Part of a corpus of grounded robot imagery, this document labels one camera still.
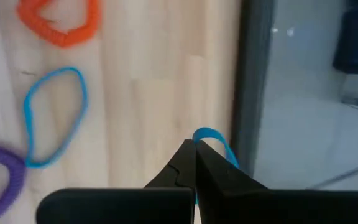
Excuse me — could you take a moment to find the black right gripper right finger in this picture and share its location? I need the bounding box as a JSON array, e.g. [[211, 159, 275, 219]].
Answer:
[[194, 139, 358, 224]]

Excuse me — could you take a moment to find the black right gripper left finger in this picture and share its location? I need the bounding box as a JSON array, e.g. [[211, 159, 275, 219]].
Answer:
[[36, 139, 197, 224]]

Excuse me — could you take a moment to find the blue rubber band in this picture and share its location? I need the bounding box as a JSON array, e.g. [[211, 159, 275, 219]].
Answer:
[[22, 66, 89, 169], [192, 126, 239, 205]]

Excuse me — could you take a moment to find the orange coil wristband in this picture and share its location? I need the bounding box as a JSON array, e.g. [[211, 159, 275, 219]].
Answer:
[[16, 0, 101, 49]]

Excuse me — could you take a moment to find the purple coil wristband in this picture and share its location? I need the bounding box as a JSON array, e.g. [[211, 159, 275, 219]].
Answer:
[[0, 142, 27, 222]]

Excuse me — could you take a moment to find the black table frame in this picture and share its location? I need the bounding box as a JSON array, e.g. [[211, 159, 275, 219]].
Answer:
[[230, 0, 276, 177]]

